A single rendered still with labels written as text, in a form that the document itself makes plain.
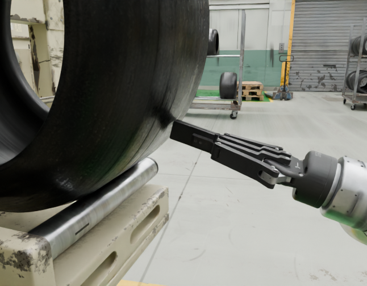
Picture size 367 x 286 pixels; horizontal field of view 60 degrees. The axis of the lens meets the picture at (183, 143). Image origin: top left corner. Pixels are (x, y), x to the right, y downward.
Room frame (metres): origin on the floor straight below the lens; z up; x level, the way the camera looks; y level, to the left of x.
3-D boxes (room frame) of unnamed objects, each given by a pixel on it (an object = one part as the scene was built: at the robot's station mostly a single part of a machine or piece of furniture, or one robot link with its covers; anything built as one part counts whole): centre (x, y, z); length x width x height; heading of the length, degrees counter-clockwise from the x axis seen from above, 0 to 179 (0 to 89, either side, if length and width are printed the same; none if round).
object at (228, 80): (6.24, -0.47, 0.96); 1.33 x 0.64 x 1.92; 77
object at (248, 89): (9.23, -1.86, 0.22); 1.27 x 0.90 x 0.44; 169
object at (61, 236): (0.46, 0.13, 0.90); 0.35 x 0.05 x 0.05; 161
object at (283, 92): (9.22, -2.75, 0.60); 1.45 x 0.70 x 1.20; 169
